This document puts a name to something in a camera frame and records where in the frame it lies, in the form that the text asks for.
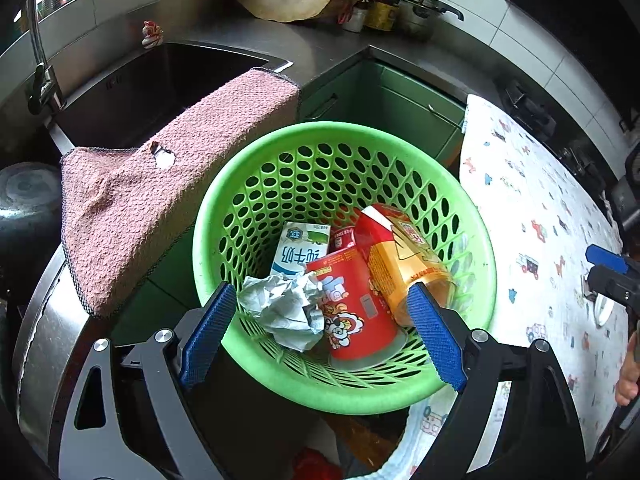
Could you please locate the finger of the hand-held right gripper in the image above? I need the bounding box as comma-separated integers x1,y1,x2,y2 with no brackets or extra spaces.
585,265,640,311
585,244,640,276

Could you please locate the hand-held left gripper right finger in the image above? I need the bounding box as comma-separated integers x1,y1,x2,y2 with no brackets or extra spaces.
406,282,588,480

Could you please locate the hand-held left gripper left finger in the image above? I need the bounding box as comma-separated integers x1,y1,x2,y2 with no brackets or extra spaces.
47,281,237,480

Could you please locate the white paper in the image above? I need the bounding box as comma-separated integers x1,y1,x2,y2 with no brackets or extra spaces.
236,270,326,353

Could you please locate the yellow plastic bag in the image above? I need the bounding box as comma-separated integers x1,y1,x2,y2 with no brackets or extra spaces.
357,204,456,328

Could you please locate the red cartoon can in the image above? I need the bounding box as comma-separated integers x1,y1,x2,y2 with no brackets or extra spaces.
305,247,401,363

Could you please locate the white milk carton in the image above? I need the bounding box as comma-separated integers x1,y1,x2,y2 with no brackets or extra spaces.
269,222,332,281

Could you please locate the red wrapper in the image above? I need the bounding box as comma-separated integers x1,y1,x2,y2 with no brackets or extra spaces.
327,226,358,252

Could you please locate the green plastic basket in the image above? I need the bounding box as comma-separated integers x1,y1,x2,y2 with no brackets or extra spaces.
192,121,498,416

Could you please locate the person's right hand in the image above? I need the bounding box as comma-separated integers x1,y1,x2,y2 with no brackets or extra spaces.
615,332,640,408

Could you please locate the white plate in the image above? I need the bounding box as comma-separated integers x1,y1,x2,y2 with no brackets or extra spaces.
592,294,615,327

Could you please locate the white printed cloth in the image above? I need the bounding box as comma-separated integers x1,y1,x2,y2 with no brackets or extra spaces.
372,94,640,480

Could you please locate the black gas stove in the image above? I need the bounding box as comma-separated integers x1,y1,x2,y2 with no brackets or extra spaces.
492,77,621,196

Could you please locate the large stainless steel pot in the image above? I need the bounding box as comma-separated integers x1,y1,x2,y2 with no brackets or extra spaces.
11,242,151,461

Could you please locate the pink towel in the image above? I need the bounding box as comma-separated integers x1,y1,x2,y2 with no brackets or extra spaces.
60,67,302,318

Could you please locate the red plastic stool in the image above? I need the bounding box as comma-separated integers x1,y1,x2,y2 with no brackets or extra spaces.
292,447,341,480

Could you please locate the green cabinet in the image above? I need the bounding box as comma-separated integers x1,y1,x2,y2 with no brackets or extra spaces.
295,57,468,171

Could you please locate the steel sink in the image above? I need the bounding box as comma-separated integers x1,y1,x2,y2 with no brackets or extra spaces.
50,40,296,146

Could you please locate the metal faucet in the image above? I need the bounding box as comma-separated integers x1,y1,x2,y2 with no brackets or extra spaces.
25,0,66,116

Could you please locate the small red white figurine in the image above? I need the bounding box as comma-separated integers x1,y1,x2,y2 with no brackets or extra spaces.
141,20,165,50

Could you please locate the stainless steel pot with handle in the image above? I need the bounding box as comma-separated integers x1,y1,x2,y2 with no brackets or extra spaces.
397,0,465,41

